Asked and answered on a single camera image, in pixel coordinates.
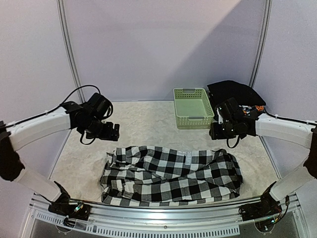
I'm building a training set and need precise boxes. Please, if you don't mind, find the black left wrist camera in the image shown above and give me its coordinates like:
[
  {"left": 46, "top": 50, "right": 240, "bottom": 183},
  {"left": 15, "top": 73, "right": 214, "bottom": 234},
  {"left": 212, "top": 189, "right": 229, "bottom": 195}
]
[{"left": 87, "top": 93, "right": 113, "bottom": 120}]

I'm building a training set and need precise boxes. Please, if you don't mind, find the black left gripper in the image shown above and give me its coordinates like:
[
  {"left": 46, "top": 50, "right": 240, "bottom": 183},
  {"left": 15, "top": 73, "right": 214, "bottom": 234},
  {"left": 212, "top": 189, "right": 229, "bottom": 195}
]
[{"left": 81, "top": 117, "right": 120, "bottom": 141}]

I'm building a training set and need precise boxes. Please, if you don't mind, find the black t-shirt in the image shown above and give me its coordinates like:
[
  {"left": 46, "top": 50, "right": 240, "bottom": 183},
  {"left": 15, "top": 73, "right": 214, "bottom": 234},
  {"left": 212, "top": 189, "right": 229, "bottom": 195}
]
[{"left": 207, "top": 80, "right": 266, "bottom": 106}]

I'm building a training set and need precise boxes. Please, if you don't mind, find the corner wall post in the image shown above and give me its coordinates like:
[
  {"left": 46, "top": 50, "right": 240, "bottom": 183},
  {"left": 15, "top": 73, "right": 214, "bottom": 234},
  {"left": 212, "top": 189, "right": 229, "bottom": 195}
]
[
  {"left": 249, "top": 0, "right": 272, "bottom": 88},
  {"left": 56, "top": 0, "right": 82, "bottom": 88}
]

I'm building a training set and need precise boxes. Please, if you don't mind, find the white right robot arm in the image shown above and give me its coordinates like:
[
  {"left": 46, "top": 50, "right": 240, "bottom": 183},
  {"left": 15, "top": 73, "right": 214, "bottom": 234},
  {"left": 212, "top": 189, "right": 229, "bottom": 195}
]
[{"left": 211, "top": 113, "right": 317, "bottom": 216}]

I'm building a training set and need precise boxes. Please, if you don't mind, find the black white patterned garment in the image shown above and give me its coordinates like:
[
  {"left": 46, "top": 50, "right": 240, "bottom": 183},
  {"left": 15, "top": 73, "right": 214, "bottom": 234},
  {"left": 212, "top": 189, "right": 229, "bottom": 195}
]
[{"left": 100, "top": 146, "right": 243, "bottom": 207}]

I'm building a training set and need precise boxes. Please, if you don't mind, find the pale green plastic laundry basket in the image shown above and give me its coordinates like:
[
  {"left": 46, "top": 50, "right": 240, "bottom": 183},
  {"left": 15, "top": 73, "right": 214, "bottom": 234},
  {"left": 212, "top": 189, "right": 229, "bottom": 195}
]
[{"left": 173, "top": 88, "right": 214, "bottom": 129}]

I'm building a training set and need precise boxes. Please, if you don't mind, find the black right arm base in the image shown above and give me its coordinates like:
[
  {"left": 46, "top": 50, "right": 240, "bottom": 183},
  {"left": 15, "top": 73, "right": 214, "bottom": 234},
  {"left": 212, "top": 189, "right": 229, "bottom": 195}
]
[{"left": 238, "top": 182, "right": 290, "bottom": 224}]

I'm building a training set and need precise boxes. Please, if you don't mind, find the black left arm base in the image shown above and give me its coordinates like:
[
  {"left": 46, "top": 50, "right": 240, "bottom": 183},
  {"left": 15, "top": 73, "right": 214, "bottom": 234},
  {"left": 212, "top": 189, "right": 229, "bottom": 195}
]
[{"left": 48, "top": 181, "right": 92, "bottom": 221}]

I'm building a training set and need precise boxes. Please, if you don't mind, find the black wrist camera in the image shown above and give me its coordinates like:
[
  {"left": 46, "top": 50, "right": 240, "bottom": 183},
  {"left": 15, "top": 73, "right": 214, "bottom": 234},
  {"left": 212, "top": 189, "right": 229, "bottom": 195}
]
[
  {"left": 87, "top": 93, "right": 113, "bottom": 120},
  {"left": 216, "top": 97, "right": 244, "bottom": 122}
]

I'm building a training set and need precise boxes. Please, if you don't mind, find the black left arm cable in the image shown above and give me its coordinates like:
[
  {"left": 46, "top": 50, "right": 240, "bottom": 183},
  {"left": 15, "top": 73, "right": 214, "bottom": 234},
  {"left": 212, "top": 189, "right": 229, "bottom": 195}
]
[{"left": 4, "top": 85, "right": 100, "bottom": 129}]

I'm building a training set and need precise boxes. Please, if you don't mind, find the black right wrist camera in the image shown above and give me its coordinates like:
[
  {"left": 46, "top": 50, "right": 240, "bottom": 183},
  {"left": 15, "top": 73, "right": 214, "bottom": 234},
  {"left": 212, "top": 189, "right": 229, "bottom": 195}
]
[{"left": 216, "top": 97, "right": 244, "bottom": 122}]

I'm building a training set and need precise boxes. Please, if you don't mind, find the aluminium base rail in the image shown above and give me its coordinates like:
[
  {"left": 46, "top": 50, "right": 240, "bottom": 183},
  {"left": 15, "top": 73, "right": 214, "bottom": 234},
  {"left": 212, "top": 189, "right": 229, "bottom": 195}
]
[{"left": 22, "top": 194, "right": 310, "bottom": 238}]

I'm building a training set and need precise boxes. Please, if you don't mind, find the left corner wall post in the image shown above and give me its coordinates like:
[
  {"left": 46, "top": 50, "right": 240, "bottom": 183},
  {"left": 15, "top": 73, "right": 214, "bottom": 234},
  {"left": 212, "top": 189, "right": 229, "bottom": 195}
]
[{"left": 56, "top": 0, "right": 82, "bottom": 88}]

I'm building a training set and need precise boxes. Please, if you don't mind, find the right corner wall post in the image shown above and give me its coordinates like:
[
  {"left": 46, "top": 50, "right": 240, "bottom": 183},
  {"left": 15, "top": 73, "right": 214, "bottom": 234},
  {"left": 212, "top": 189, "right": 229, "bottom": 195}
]
[{"left": 249, "top": 0, "right": 272, "bottom": 88}]

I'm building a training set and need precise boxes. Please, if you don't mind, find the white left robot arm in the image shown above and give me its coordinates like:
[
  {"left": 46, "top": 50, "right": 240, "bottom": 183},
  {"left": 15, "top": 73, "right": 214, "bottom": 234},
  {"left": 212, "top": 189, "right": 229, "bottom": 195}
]
[{"left": 0, "top": 101, "right": 119, "bottom": 215}]

